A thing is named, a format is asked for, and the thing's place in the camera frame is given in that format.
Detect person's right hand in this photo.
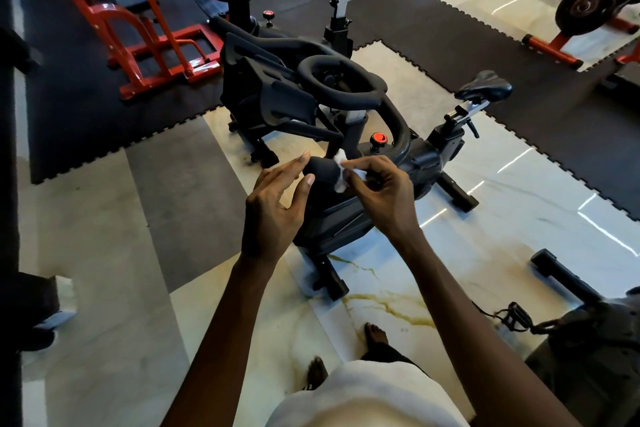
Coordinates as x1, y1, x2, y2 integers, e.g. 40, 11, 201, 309
342, 154, 423, 248

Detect person's left hand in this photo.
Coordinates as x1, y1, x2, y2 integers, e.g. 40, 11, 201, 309
240, 151, 316, 268

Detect small white wipe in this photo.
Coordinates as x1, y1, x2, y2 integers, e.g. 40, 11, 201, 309
332, 148, 369, 195

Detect red gym machine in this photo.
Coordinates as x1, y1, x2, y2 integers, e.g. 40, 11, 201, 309
25, 0, 271, 103

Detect person's right forearm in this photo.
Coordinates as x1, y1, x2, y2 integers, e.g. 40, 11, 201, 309
395, 230, 581, 427

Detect person's left forearm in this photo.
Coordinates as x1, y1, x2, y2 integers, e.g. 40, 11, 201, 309
160, 254, 276, 427

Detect person's bare foot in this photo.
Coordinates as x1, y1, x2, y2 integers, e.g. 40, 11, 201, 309
303, 356, 329, 391
363, 322, 391, 348

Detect black striped trousers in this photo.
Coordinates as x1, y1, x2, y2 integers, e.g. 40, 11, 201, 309
360, 342, 416, 365

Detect black interlocking foam mat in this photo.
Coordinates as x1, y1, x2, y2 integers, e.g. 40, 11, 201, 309
20, 0, 640, 223

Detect red plate-loaded weight machine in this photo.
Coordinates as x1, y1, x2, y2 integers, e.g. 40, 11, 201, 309
520, 0, 640, 73

